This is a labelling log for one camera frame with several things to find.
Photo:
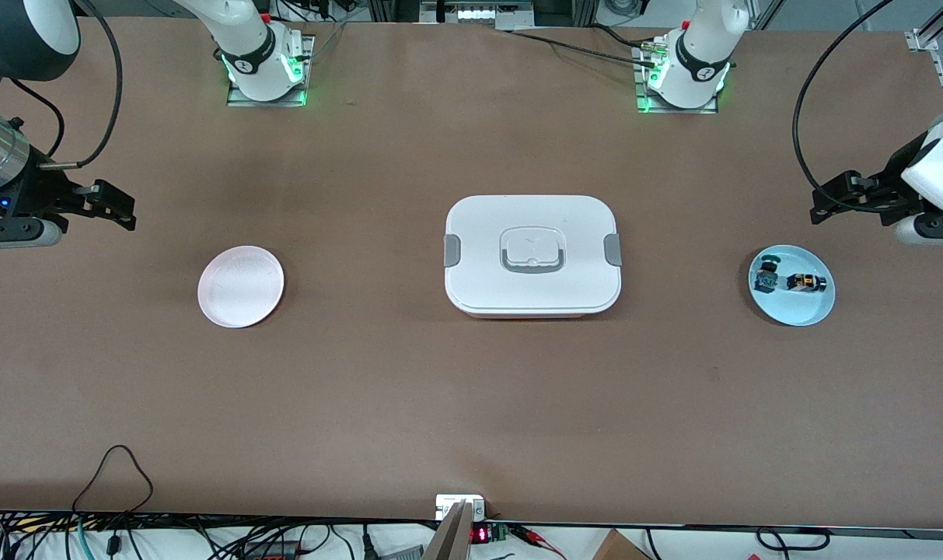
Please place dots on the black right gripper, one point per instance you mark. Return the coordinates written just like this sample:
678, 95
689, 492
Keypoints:
29, 192

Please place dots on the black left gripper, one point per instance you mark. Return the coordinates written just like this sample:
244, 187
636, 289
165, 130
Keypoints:
893, 183

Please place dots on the orange push-button switch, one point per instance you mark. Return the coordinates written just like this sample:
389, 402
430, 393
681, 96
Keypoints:
807, 281

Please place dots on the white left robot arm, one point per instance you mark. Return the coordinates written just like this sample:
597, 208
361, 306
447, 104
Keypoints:
693, 70

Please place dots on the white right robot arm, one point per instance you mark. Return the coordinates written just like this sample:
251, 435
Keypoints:
253, 47

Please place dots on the light blue round plate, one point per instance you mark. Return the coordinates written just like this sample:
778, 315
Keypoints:
801, 307

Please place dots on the pink round plate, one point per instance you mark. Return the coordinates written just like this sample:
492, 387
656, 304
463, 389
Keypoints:
240, 286

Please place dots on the white lidded lunch box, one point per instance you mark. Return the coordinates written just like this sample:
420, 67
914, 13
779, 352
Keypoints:
533, 295

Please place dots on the brown cardboard box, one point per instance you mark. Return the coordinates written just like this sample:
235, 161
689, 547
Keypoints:
619, 548

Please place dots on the red clip leads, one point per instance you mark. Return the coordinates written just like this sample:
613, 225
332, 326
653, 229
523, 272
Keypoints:
537, 538

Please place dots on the small white device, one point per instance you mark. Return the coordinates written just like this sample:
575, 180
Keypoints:
449, 504

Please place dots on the grey metal bar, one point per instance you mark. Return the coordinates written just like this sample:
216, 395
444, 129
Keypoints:
449, 540

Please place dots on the red LED display module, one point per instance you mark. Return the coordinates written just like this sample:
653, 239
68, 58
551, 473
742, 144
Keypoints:
480, 534

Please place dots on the green push-button switch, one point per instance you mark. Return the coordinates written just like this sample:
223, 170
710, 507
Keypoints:
767, 276

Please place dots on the aluminium profile rail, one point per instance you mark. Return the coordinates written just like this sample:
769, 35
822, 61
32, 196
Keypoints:
922, 39

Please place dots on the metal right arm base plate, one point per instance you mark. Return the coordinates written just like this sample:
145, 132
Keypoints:
242, 99

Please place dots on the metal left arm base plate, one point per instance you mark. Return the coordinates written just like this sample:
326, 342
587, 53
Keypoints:
650, 107

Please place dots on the aluminium frame with white label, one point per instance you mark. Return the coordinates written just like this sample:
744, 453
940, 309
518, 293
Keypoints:
475, 14

